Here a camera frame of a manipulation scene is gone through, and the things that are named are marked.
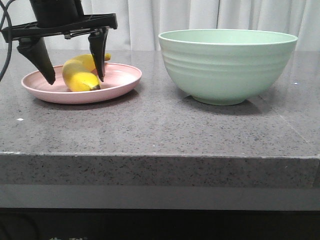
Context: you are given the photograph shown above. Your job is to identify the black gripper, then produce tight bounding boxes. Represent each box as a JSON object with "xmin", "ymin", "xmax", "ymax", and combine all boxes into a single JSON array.
[{"xmin": 1, "ymin": 0, "xmax": 118, "ymax": 85}]

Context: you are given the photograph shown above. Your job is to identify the yellow banana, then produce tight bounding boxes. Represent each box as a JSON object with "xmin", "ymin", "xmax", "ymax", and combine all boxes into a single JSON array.
[{"xmin": 62, "ymin": 53, "xmax": 105, "ymax": 92}]

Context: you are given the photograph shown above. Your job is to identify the pink plate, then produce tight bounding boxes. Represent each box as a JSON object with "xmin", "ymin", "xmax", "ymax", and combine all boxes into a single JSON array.
[{"xmin": 21, "ymin": 62, "xmax": 142, "ymax": 105}]

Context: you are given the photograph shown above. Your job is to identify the green ribbed bowl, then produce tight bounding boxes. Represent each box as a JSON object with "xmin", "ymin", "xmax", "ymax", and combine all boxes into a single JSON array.
[{"xmin": 158, "ymin": 29, "xmax": 298, "ymax": 106}]

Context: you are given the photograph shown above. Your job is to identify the white curtain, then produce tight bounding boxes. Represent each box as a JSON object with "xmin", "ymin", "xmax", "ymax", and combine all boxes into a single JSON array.
[{"xmin": 0, "ymin": 0, "xmax": 320, "ymax": 52}]

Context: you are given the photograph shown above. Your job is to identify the black cable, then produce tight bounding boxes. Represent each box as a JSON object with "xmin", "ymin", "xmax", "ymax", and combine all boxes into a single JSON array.
[{"xmin": 0, "ymin": 0, "xmax": 16, "ymax": 82}]

